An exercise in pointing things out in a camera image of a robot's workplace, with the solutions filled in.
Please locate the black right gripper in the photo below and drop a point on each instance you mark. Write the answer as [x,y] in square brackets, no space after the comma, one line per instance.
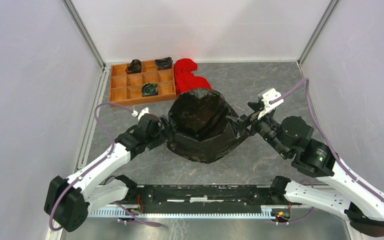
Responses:
[237,123]

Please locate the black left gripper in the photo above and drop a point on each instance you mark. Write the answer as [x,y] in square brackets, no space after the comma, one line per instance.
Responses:
[167,131]

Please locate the black plastic trash bag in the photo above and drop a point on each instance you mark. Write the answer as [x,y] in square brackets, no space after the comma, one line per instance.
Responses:
[198,128]

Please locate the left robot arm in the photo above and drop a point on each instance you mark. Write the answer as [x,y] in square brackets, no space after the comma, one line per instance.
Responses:
[71,199]

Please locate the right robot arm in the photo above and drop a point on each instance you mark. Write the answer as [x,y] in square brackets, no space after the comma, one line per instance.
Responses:
[355,200]

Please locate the black green bag roll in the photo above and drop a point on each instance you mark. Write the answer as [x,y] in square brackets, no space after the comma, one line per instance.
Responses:
[149,89]

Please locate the red cloth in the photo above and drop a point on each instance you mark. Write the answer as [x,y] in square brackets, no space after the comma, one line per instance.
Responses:
[185,79]

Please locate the wooden compartment tray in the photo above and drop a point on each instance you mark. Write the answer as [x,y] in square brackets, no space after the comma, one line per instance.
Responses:
[125,89]

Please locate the black bag roll right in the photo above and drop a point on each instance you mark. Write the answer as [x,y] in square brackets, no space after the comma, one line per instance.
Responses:
[163,63]

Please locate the black bag roll left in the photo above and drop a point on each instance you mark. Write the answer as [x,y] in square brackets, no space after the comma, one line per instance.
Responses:
[134,67]

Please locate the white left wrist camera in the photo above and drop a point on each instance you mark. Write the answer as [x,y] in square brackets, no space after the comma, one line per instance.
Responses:
[139,114]

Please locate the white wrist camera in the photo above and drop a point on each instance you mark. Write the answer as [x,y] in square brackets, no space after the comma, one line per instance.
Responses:
[271,99]
[139,114]

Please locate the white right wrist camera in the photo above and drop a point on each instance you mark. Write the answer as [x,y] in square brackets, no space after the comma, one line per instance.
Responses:
[271,99]

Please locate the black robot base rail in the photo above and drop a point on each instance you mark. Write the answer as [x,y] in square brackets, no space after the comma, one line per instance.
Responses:
[200,198]

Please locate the white slotted cable duct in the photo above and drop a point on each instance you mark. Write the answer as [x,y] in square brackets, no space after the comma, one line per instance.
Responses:
[113,211]

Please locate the right aluminium corner post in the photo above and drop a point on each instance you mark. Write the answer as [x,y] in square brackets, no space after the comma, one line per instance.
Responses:
[324,19]

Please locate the aluminium corner post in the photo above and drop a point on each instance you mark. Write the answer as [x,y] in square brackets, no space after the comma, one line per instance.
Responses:
[80,25]
[324,19]

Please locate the left aluminium corner post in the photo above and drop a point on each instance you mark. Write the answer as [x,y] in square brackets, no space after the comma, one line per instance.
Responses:
[80,25]

